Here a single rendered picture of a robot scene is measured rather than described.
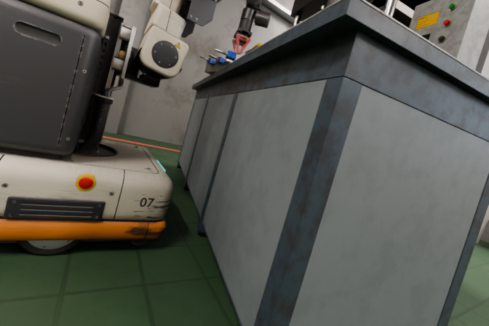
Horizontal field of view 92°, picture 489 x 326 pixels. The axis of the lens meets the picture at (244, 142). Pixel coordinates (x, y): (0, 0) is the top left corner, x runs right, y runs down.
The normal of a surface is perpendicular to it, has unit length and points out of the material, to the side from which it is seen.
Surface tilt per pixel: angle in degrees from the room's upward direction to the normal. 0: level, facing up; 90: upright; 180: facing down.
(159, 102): 90
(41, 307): 0
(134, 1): 90
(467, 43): 90
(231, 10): 90
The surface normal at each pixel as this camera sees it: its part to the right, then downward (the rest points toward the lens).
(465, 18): -0.90, -0.23
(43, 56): 0.50, 0.18
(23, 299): 0.27, -0.96
